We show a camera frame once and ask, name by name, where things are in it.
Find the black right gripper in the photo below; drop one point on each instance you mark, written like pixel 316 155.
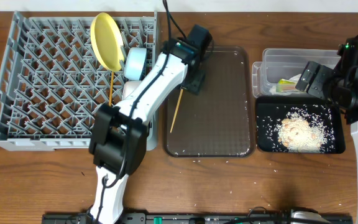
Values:
pixel 316 88

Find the green snack wrapper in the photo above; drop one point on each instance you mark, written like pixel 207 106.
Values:
pixel 284 85

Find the white napkin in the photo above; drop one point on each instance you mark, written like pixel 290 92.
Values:
pixel 273 89

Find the rice and food scraps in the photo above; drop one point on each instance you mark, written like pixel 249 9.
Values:
pixel 301 133

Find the light blue bowl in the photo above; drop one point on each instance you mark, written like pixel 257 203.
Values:
pixel 135 64

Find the white pink bowl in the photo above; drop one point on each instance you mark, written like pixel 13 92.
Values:
pixel 129 87

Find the wooden chopstick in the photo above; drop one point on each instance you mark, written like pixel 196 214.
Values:
pixel 111 90
pixel 176 110

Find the yellow round plate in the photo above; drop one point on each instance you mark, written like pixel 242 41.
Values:
pixel 106 41

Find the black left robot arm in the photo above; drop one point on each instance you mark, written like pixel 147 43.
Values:
pixel 119 137

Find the clear plastic waste bin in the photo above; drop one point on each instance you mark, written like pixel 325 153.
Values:
pixel 286 63

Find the black waste tray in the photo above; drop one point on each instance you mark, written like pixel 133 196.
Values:
pixel 272 110

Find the dark brown serving tray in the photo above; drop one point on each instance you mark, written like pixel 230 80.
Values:
pixel 220 121

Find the grey plastic dish rack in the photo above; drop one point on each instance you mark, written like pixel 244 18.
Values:
pixel 51 84

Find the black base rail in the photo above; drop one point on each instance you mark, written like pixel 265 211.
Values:
pixel 255 215

